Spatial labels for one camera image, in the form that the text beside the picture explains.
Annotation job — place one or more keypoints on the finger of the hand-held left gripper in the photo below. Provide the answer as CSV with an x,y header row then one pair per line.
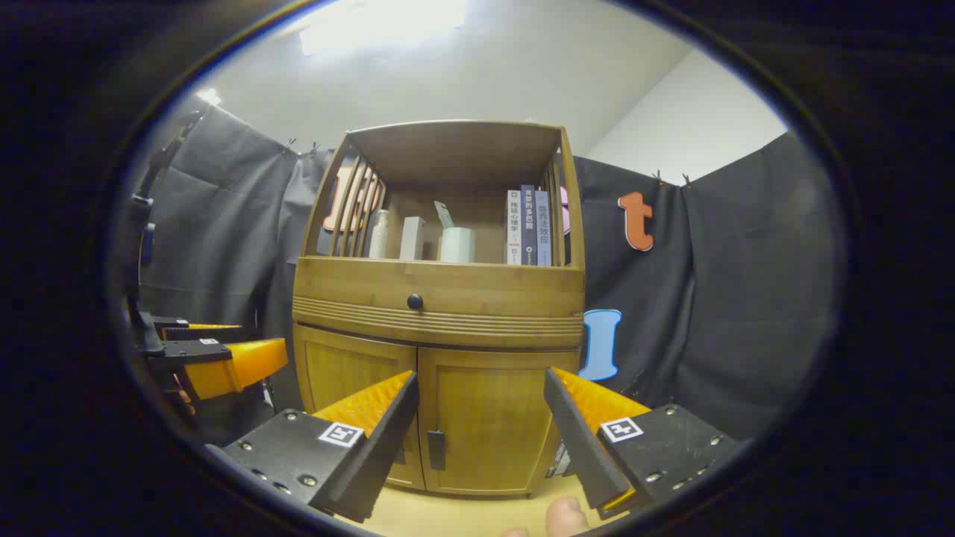
x,y
209,335
186,356

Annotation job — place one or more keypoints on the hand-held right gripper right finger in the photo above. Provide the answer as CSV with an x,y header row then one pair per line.
x,y
578,440

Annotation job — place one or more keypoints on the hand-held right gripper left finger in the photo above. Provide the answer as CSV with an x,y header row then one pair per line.
x,y
388,440

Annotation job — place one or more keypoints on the wooden shoe cabinet door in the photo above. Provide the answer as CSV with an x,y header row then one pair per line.
x,y
485,418
336,373

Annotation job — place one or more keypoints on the wooden double-door shoe cabinet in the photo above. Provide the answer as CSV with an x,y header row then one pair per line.
x,y
455,149

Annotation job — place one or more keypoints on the black round drawer knob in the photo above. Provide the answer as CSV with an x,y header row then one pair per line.
x,y
415,301

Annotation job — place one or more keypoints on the wooden ribbed drawer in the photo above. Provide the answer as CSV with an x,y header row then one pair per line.
x,y
507,298

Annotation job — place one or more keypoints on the white pump bottle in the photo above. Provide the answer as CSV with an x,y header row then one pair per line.
x,y
379,239

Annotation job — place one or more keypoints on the white tall box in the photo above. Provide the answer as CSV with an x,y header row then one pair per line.
x,y
412,239

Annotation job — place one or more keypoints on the white cup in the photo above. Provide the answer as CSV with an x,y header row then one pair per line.
x,y
456,246

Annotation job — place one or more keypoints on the dark blue book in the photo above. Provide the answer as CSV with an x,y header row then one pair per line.
x,y
528,227

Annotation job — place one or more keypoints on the white book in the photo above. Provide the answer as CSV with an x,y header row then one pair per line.
x,y
513,231

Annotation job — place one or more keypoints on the black backdrop cloth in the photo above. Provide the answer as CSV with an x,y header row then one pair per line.
x,y
746,298

